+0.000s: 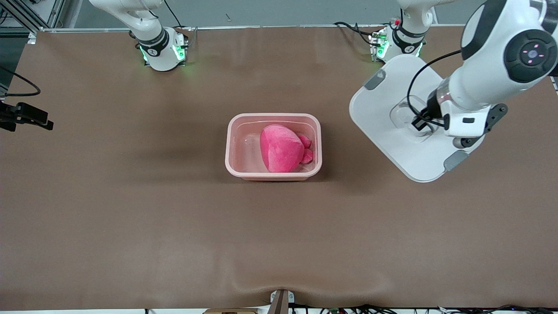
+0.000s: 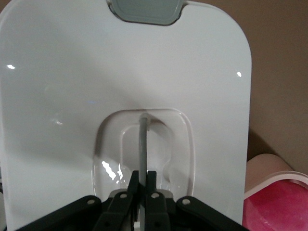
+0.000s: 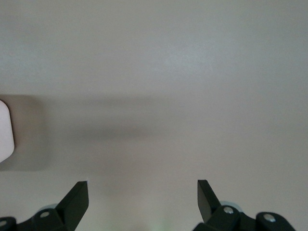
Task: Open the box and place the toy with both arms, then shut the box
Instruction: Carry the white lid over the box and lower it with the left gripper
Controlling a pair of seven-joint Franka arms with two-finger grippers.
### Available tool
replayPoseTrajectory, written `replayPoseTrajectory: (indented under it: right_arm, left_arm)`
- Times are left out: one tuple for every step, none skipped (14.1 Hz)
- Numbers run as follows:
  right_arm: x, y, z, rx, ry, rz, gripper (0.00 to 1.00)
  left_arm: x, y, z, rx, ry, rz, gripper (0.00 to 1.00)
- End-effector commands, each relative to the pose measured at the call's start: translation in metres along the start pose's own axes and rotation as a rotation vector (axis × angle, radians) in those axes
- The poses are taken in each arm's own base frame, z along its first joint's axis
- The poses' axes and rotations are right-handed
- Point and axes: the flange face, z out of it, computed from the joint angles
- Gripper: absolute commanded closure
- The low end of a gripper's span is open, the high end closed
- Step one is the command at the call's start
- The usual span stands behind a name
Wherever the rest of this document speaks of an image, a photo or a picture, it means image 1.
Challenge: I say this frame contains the white box lid grey clips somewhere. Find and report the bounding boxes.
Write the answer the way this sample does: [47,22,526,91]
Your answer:
[349,54,487,183]

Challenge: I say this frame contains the pink plush toy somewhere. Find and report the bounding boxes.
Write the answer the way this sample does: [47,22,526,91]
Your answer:
[260,124,314,173]

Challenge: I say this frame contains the pink plastic storage box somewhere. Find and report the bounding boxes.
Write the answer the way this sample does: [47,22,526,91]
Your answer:
[225,113,323,181]

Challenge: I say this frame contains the large table cover mat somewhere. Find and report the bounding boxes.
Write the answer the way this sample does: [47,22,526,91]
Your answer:
[0,25,558,311]

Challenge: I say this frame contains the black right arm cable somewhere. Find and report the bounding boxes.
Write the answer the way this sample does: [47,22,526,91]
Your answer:
[0,65,41,97]

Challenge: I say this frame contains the aluminium frame profile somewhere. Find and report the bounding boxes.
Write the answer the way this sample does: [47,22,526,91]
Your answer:
[0,0,66,44]

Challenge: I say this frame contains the black base power cable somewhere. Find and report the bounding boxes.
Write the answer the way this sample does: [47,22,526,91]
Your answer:
[333,21,382,46]

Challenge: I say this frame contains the thin black base cable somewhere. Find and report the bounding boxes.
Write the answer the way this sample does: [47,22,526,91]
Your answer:
[163,0,186,29]

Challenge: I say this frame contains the metal table clamp bracket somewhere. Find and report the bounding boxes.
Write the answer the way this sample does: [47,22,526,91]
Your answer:
[269,289,295,314]

